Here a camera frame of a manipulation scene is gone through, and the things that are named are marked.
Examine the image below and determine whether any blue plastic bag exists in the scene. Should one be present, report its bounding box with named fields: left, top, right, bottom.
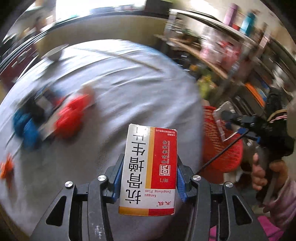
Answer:
left=13, top=109, right=42, bottom=150

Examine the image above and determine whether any red plastic trash basket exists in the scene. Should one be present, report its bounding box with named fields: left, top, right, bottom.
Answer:
left=199, top=106, right=243, bottom=184

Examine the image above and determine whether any long white medicine box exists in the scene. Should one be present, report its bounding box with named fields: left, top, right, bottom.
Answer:
left=38, top=103, right=66, bottom=141

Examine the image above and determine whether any grey tablecloth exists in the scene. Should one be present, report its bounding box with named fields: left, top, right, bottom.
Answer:
left=1, top=40, right=203, bottom=240

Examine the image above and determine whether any clear plastic tray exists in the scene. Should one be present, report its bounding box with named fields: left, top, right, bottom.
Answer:
left=212, top=101, right=240, bottom=142

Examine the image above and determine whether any teal thermos bottle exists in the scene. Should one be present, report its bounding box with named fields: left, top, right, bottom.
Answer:
left=240, top=11, right=256, bottom=37

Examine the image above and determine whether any black plastic bag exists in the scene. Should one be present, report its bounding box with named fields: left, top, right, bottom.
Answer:
left=23, top=95, right=53, bottom=128

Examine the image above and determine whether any red plastic bag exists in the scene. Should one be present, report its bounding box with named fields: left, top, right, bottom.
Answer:
left=54, top=85, right=95, bottom=140

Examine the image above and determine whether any pink white plastic bag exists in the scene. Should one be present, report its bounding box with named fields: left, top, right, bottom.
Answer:
left=200, top=27, right=241, bottom=72

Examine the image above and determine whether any white ceramic bowl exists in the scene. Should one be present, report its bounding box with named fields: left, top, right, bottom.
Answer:
left=41, top=44, right=69, bottom=62

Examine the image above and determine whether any metal storage rack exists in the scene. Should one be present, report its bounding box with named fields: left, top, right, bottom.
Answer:
left=159, top=9, right=295, bottom=116

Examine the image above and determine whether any purple thermos bottle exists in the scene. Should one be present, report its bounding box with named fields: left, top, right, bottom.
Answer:
left=223, top=3, right=239, bottom=27

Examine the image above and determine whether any orange wrapper scrap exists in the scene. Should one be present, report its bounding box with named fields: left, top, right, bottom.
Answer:
left=1, top=154, right=14, bottom=189

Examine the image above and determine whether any red white medicine box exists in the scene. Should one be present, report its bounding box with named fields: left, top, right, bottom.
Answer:
left=119, top=123, right=177, bottom=216

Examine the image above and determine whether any right hand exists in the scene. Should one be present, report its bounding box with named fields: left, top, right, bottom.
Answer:
left=251, top=153, right=288, bottom=193

